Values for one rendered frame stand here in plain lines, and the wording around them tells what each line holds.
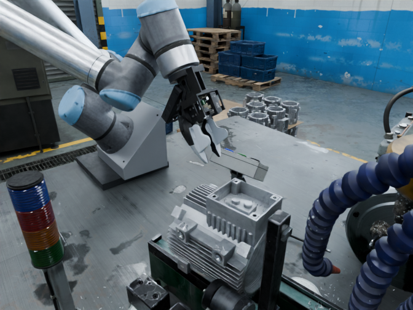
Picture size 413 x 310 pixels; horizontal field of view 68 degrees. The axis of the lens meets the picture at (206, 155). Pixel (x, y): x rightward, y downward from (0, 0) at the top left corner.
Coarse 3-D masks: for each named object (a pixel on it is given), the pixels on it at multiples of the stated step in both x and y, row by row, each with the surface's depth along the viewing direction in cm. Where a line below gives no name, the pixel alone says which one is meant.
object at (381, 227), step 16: (352, 208) 71; (368, 208) 68; (384, 208) 65; (352, 224) 72; (368, 224) 69; (384, 224) 65; (352, 240) 73; (368, 240) 70; (400, 272) 68; (400, 288) 69
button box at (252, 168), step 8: (224, 152) 96; (232, 152) 98; (216, 160) 97; (224, 160) 96; (232, 160) 94; (240, 160) 92; (248, 160) 91; (232, 168) 93; (240, 168) 92; (248, 168) 90; (256, 168) 89; (264, 168) 92; (248, 176) 90; (256, 176) 90; (264, 176) 94
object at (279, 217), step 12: (276, 216) 40; (288, 216) 40; (276, 228) 39; (288, 228) 40; (276, 240) 40; (264, 252) 42; (276, 252) 41; (264, 264) 43; (276, 264) 42; (264, 276) 44; (276, 276) 43; (264, 288) 45; (276, 288) 45; (264, 300) 46; (276, 300) 47
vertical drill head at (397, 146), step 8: (408, 136) 42; (392, 144) 40; (400, 144) 40; (408, 144) 40; (392, 152) 38; (400, 152) 38; (400, 192) 36; (408, 192) 34; (400, 200) 38; (408, 200) 35; (400, 208) 38; (408, 208) 38; (400, 216) 38
